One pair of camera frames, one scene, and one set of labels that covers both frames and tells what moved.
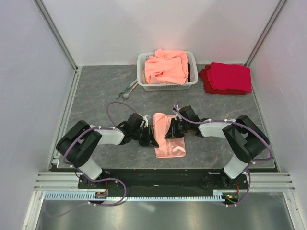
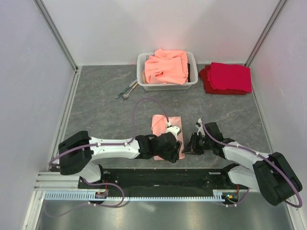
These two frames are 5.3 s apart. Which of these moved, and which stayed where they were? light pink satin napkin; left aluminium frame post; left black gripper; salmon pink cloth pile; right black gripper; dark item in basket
Moved: right black gripper; left black gripper
Stayed: light pink satin napkin; left aluminium frame post; dark item in basket; salmon pink cloth pile
